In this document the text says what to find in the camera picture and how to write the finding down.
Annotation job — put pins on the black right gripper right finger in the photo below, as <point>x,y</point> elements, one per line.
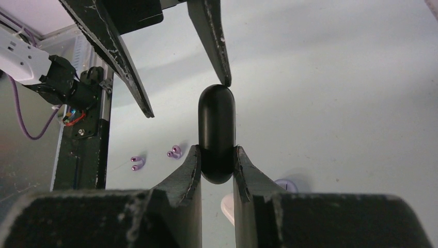
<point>266,215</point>

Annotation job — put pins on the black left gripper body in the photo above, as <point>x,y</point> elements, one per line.
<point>132,15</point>

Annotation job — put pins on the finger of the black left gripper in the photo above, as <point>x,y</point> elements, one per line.
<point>207,20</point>
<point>96,24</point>

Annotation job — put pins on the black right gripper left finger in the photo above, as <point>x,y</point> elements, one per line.
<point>168,215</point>

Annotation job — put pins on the white earbud charging case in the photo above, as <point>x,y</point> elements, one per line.
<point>227,207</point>

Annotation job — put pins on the black earbud charging case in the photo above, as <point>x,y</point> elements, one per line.
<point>217,133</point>

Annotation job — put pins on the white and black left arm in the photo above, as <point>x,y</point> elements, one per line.
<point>51,76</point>

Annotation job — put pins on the purple earbud charging case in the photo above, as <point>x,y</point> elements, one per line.
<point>287,185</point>

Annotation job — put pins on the purple earbud far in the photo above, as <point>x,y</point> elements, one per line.
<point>175,152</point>

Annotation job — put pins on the purple earbud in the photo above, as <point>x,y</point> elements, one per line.
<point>138,161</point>
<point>175,152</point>

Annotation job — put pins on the purple earbud near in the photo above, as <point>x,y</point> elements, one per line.
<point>138,161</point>

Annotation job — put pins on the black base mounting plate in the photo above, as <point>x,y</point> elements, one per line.
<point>81,161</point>

